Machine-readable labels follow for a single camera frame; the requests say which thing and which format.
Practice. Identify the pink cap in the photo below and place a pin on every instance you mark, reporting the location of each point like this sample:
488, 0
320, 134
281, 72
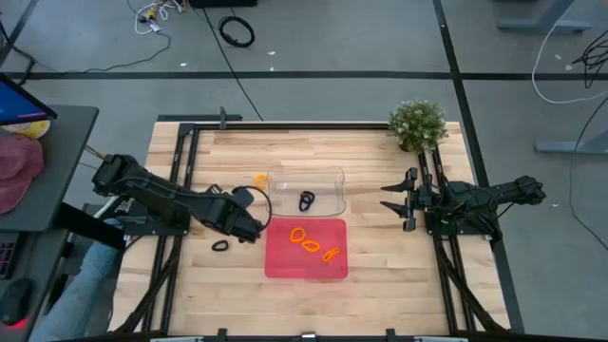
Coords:
19, 166

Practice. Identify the blue-screen monitor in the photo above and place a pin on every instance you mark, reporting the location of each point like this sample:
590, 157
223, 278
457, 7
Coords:
16, 104

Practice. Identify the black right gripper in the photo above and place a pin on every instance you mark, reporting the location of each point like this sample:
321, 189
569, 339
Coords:
411, 202

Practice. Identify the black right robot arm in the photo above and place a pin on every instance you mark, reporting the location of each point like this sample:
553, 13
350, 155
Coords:
475, 197

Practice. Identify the black floor box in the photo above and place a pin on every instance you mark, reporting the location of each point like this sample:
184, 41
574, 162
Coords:
223, 3

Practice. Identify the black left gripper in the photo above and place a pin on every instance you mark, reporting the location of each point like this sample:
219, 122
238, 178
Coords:
233, 216

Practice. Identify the yellow round object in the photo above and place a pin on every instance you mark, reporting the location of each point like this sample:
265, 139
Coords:
31, 129

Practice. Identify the pink translucent plastic bin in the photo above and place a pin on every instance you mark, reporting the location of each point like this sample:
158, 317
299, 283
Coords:
285, 261

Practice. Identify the clear plastic bin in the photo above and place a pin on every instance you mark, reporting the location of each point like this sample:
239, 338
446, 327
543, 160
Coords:
285, 190

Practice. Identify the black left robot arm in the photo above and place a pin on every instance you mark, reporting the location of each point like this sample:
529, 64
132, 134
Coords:
157, 190

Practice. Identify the dark grey side desk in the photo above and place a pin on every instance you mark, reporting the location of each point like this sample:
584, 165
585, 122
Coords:
62, 157

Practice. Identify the black aluminium table frame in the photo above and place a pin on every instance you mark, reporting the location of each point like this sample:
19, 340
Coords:
290, 126

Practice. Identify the dark keyboard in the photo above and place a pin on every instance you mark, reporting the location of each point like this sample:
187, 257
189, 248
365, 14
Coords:
7, 254

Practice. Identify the grey desk foot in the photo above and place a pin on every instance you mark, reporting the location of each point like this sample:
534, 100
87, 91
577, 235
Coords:
541, 24
570, 146

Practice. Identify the person's leg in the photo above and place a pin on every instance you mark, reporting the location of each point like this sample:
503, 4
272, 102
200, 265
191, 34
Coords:
76, 294

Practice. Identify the black diagonal bar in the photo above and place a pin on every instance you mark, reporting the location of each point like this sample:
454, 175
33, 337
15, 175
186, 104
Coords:
90, 228

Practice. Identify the small green potted plant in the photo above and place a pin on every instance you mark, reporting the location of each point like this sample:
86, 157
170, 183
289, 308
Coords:
418, 126

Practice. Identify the black computer mouse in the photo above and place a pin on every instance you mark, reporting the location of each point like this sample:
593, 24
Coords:
15, 301

